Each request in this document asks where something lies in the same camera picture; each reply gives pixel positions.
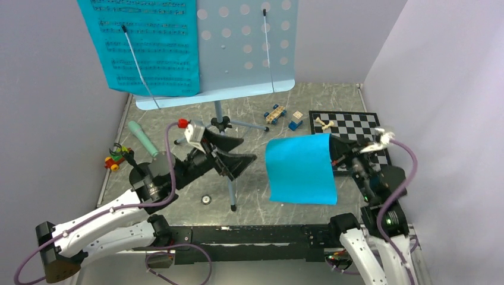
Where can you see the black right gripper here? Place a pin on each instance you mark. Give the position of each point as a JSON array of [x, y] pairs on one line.
[[342, 149]]

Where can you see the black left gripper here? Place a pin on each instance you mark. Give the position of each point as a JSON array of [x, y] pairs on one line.
[[225, 163]]

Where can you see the teal sheet music page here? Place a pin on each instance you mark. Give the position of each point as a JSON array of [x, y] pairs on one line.
[[299, 170], [147, 48]]

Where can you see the mint green toy microphone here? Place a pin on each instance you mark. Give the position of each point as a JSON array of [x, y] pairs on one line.
[[138, 132]]

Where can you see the black microphone desk stand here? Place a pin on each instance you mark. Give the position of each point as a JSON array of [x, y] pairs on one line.
[[132, 159]]

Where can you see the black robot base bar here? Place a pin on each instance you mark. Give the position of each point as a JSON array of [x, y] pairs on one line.
[[310, 242]]

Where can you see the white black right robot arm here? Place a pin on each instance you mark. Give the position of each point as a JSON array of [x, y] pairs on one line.
[[379, 246]]

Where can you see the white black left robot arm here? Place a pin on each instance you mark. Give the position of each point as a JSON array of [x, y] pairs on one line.
[[132, 220]]

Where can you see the cream chess piece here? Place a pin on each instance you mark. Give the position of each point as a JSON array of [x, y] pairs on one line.
[[320, 122], [327, 125]]

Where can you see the black white chessboard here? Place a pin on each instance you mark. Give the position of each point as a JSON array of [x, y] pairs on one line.
[[358, 126]]

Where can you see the blue white toy block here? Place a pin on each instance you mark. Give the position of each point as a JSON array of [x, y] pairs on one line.
[[296, 120]]

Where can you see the beige toy car blue wheels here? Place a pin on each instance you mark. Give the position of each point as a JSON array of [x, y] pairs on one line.
[[277, 112]]

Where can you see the red green brick toy car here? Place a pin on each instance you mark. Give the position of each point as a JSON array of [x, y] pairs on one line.
[[115, 158]]

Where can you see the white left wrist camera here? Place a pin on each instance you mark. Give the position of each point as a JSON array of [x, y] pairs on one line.
[[193, 134]]

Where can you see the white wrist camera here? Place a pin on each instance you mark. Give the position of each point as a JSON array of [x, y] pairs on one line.
[[193, 134], [383, 137]]

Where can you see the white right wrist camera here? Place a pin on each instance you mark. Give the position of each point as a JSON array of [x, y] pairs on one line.
[[383, 137]]

